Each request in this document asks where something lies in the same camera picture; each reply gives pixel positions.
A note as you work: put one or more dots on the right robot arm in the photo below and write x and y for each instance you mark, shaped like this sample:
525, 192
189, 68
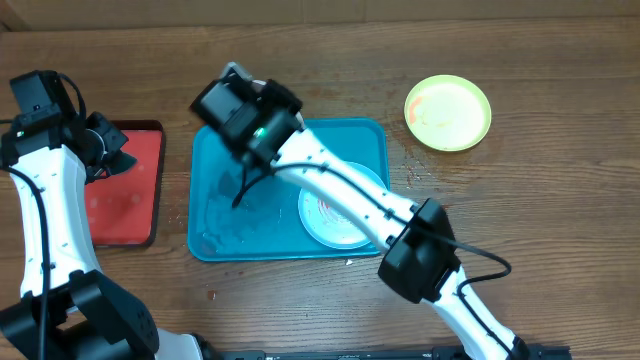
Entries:
416, 240

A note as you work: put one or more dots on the teal plastic tray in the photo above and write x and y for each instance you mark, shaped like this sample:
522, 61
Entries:
265, 225

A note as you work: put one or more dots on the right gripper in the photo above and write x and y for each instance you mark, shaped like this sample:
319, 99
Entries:
283, 100

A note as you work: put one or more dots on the white plate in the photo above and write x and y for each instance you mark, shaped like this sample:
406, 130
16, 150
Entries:
258, 85

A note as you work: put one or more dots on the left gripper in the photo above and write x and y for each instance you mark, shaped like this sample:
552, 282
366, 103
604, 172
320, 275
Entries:
115, 137

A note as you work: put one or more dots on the dark green sponge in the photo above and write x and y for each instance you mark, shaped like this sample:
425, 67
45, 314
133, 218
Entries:
119, 163

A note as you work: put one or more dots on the yellow-green plate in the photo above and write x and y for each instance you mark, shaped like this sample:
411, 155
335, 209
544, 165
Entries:
447, 113

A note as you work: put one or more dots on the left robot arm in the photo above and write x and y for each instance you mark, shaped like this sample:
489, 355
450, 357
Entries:
68, 308

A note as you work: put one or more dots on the dark red tray with water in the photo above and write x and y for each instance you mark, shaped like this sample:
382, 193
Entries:
123, 209

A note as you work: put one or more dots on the light blue plate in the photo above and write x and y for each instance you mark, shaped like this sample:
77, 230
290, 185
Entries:
329, 227

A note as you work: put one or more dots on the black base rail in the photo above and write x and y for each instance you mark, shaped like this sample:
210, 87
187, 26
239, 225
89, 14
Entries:
537, 352

